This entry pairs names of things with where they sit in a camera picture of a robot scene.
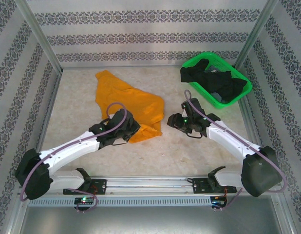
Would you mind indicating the orange t-shirt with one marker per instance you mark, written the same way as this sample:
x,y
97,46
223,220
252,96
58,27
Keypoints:
x,y
131,100

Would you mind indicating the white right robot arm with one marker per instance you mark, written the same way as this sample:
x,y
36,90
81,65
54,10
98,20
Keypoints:
x,y
228,139

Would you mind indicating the green plastic basket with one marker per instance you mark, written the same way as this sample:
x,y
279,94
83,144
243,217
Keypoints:
x,y
201,90

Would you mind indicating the black t-shirt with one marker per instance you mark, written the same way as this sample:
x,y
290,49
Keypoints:
x,y
218,80

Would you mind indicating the metal base panel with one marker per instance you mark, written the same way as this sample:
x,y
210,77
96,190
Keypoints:
x,y
150,221

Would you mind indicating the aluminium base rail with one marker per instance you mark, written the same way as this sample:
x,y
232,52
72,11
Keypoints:
x,y
150,185

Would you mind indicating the aluminium side rail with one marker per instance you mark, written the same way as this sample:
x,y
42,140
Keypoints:
x,y
251,122

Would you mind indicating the aluminium frame post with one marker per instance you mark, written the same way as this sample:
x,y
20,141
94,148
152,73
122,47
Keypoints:
x,y
38,31
257,31

